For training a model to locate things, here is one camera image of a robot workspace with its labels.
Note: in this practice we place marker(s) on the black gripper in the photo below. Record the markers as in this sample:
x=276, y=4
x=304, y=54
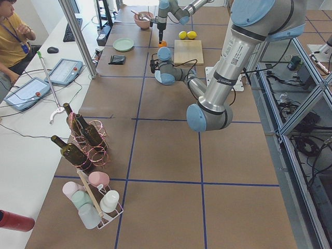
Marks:
x=161, y=26
x=155, y=65

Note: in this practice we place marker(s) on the orange fruit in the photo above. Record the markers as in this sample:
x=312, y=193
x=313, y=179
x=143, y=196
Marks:
x=162, y=44

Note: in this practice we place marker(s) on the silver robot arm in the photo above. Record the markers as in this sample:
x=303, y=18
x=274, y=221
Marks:
x=171, y=6
x=251, y=23

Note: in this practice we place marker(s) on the light green plate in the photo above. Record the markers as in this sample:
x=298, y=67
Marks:
x=123, y=44

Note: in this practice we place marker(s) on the metal scoop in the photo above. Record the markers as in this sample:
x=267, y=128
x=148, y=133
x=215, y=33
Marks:
x=141, y=16

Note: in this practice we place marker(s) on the pink bowl with ice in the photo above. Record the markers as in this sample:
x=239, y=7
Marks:
x=143, y=23

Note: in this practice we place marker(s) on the yellow lemon outer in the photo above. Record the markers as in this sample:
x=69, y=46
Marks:
x=182, y=35

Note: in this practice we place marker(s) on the yellow lemon near board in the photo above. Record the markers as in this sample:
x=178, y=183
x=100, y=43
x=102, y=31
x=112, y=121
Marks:
x=191, y=35

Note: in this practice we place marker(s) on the wooden cutting board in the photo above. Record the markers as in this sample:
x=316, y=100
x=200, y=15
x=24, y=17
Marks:
x=185, y=51

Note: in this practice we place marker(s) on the grey folded cloth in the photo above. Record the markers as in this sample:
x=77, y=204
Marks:
x=117, y=60

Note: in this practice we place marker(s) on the blue teach pendant far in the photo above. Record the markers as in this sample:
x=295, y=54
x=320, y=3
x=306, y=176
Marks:
x=65, y=71

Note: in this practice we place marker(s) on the blue teach pendant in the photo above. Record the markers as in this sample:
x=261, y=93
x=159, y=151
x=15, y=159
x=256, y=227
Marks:
x=65, y=71
x=28, y=94

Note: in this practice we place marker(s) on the green wine bottle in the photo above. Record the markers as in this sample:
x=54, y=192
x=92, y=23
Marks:
x=91, y=134
x=74, y=155
x=73, y=124

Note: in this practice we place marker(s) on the reacher grabber stick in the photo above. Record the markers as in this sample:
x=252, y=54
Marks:
x=59, y=108

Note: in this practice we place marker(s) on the black computer mouse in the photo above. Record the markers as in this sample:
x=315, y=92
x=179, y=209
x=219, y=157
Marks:
x=52, y=50

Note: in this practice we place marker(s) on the blue teach pendant near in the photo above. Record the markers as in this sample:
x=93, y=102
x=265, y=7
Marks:
x=28, y=94

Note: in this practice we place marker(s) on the person in yellow shirt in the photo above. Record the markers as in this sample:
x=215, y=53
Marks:
x=16, y=50

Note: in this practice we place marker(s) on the white cup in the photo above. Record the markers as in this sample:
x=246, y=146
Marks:
x=109, y=202

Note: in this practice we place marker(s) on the light pink cup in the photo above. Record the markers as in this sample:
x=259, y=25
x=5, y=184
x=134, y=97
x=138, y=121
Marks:
x=70, y=188

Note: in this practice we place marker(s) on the mint green cup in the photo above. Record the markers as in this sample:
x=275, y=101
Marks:
x=80, y=198

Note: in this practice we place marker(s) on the pale grey cup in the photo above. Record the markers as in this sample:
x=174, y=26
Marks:
x=89, y=216

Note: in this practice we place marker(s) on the red thermos bottle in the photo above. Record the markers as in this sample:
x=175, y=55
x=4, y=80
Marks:
x=13, y=221

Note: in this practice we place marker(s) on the aluminium frame post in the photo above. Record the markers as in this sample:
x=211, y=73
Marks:
x=71, y=18

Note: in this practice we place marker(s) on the copper wire bottle rack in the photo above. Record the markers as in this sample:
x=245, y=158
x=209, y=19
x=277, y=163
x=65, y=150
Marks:
x=98, y=154

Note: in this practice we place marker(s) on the white wire cup rack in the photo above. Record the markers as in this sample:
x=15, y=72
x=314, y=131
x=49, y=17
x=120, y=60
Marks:
x=96, y=194

